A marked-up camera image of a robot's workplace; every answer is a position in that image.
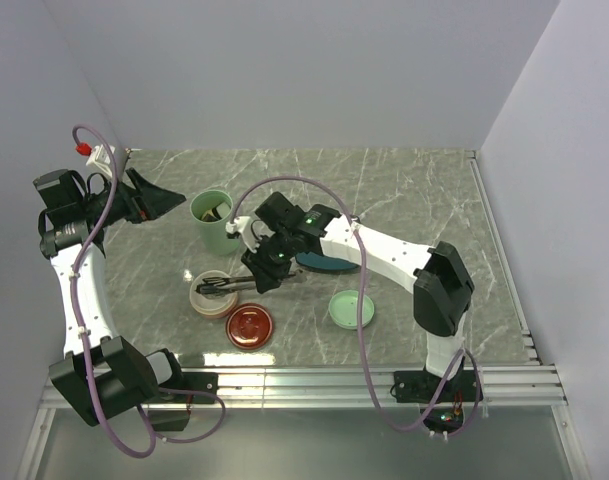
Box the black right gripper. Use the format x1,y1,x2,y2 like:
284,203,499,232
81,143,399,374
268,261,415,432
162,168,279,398
241,230,298,295

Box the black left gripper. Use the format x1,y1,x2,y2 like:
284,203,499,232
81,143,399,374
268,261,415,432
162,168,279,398
79,167,185,228

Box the orange sushi roll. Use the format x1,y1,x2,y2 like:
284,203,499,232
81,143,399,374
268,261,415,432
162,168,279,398
200,209,221,222

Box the steel serving tongs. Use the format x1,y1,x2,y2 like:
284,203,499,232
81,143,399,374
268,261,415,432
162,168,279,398
201,270,305,294

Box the black spiky toy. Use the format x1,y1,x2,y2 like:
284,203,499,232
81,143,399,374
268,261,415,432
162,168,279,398
196,284,227,298

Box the red round lid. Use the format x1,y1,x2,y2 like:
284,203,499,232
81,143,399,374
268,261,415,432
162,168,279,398
225,303,274,350

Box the white sushi roll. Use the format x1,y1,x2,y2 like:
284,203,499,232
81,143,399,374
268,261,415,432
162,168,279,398
209,202,231,221

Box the green round lid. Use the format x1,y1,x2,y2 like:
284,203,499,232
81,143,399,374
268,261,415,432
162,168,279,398
328,290,375,330

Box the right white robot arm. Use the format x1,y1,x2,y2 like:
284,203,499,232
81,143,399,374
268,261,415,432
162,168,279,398
226,192,475,400

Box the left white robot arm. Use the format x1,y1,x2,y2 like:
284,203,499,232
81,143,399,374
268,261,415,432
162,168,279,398
33,168,187,426

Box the green cylindrical lunch container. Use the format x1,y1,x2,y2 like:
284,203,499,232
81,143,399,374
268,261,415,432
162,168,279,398
190,190,239,256

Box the teal square plate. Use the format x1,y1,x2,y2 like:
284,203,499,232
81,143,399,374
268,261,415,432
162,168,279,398
295,252,360,274

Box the cream inner bowl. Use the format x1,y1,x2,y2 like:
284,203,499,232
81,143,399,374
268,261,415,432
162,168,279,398
189,270,239,319

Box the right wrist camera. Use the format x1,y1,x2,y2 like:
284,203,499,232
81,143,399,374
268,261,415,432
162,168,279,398
225,216,259,253

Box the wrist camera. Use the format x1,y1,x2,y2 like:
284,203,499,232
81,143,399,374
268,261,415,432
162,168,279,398
225,216,259,253
86,145,123,178

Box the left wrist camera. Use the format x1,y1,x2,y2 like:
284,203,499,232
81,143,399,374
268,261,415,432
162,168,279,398
86,145,123,178

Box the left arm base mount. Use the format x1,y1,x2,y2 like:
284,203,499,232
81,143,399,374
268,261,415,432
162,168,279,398
147,372,219,434

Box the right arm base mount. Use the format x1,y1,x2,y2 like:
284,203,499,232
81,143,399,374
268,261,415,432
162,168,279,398
389,368,484,437

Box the aluminium rail frame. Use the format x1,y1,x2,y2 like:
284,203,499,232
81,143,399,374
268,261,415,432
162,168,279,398
20,148,590,479

